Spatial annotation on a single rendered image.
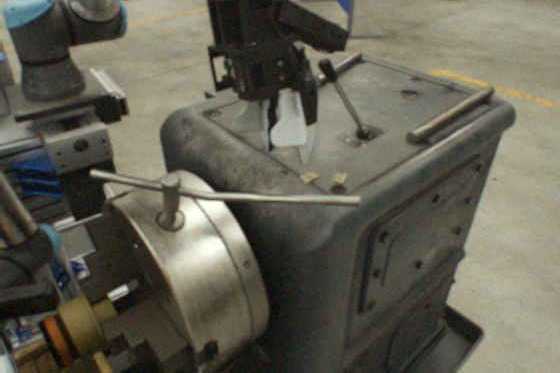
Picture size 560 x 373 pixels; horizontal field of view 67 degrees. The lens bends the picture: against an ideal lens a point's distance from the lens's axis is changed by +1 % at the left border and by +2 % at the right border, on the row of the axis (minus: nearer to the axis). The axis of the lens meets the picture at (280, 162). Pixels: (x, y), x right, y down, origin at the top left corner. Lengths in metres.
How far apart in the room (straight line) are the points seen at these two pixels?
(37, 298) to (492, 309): 1.90
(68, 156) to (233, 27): 0.76
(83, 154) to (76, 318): 0.55
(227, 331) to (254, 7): 0.42
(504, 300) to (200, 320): 1.87
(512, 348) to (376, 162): 1.57
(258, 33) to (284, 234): 0.28
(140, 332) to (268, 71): 0.40
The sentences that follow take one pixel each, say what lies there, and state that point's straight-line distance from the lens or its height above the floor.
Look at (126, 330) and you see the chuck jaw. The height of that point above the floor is 1.10.
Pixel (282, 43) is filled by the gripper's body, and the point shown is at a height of 1.48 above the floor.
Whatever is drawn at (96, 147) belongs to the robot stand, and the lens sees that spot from 1.14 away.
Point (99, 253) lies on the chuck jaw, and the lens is 0.68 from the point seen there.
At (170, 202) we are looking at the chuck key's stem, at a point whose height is 1.28.
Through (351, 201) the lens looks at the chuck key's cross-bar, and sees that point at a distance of 0.52.
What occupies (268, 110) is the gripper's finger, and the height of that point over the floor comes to 1.38.
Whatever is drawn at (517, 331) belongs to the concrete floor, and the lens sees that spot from 2.22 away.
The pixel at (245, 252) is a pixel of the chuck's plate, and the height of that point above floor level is 1.18.
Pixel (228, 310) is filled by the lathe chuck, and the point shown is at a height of 1.13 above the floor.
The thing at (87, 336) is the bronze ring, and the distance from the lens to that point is 0.68.
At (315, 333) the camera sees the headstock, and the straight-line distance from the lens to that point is 0.70.
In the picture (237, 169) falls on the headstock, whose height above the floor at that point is 1.24.
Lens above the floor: 1.62
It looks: 34 degrees down
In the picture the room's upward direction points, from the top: straight up
